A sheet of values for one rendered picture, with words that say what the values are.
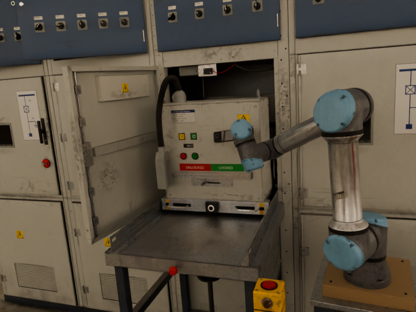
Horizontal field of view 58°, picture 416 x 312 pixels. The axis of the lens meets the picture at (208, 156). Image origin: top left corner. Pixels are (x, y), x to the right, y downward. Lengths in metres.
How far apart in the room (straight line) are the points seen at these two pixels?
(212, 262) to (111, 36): 1.27
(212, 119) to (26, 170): 1.39
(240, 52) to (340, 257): 1.10
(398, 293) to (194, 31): 1.42
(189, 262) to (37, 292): 1.75
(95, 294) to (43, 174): 0.85
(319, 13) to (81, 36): 1.18
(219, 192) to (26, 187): 1.40
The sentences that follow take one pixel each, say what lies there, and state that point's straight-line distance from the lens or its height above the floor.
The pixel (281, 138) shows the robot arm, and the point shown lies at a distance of 1.40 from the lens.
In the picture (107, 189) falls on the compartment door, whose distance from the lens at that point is 1.77.
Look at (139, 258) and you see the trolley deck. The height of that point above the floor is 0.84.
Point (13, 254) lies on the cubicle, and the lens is 3.00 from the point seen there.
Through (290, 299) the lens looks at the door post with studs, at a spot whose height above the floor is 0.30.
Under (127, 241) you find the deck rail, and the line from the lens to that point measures 1.64.
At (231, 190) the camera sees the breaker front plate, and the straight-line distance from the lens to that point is 1.77.
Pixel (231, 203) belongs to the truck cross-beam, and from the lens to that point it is 1.77.
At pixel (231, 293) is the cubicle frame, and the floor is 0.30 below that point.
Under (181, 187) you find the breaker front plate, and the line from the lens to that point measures 1.85.
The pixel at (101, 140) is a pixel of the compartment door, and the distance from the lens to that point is 1.72.
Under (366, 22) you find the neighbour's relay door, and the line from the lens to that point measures 1.83.
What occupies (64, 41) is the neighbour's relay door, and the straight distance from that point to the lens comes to 2.14.
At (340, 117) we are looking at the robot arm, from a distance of 1.09.
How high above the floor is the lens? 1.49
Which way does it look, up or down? 12 degrees down
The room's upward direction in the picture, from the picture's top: 4 degrees counter-clockwise
